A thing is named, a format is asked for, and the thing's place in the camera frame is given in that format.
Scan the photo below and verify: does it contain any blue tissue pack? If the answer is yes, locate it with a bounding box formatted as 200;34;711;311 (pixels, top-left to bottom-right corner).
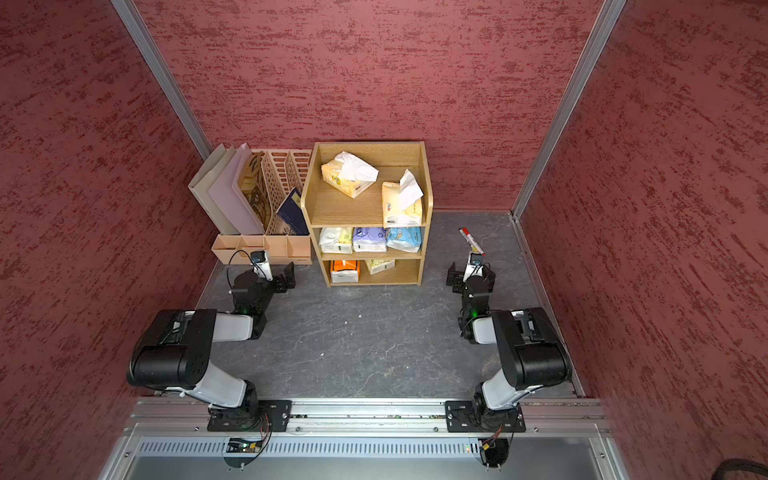
386;227;422;253

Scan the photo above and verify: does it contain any orange white tissue box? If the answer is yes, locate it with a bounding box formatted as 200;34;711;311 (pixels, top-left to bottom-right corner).
330;260;361;284

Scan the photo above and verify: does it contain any yellow-green tissue pack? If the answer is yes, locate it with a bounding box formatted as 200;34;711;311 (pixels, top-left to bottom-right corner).
318;227;354;255

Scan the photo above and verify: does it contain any yellow tissue box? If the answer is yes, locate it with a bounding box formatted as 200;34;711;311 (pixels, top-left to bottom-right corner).
321;151;379;198
382;169;424;228

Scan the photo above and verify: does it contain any purple tissue pack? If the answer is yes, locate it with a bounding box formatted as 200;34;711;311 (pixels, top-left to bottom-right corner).
352;227;387;253

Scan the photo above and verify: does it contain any wooden three-tier shelf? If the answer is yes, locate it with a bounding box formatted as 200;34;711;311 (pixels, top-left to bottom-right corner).
301;141;434;287

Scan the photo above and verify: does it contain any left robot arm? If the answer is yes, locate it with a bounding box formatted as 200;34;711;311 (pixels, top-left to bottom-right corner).
127;262;296;434

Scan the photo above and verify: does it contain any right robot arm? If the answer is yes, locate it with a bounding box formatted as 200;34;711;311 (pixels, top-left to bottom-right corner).
445;265;572;434

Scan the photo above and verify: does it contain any small green yellow tissue pack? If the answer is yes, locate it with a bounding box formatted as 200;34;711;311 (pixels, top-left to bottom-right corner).
365;259;396;275

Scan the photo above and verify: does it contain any red white marker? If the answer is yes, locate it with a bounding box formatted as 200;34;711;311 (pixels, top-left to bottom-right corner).
459;227;485;256

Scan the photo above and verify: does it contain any dark blue book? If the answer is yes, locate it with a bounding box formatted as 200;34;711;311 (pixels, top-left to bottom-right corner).
277;187;309;236

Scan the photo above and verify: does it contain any patterned brown book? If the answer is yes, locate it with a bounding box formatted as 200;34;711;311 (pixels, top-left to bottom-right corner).
238;150;272;232

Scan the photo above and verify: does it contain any pink folder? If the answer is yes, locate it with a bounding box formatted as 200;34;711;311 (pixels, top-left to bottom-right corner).
208;143;264;235

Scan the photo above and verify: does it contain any beige plastic file organizer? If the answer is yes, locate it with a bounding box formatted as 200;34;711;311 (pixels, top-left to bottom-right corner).
211;149;312;265

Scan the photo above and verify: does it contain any grey cardboard folder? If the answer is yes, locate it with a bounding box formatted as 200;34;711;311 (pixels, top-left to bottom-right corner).
188;144;237;234

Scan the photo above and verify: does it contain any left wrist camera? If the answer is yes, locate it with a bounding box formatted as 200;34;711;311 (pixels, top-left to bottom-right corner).
249;250;273;282

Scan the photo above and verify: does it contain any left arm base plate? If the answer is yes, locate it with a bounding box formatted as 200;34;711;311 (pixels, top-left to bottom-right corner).
207;400;292;433

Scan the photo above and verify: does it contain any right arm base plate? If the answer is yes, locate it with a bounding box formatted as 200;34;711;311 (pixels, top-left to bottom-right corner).
444;400;526;434

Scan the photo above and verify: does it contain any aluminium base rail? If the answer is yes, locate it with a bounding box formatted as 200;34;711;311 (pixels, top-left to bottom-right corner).
122;395;613;439

